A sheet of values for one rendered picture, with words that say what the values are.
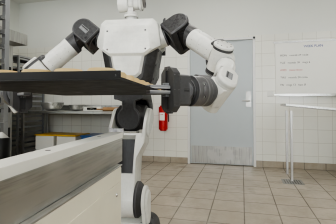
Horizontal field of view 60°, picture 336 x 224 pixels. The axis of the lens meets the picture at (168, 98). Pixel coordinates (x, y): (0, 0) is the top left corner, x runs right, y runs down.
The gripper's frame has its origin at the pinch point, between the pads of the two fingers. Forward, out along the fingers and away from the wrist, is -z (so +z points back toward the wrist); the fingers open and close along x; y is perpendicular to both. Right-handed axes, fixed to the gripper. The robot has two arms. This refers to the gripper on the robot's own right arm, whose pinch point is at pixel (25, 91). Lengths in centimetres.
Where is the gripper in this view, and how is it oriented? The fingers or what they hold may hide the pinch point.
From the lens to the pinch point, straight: 97.0
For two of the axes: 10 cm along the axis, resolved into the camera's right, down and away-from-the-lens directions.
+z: -6.1, 0.2, 8.0
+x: 0.0, -10.0, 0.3
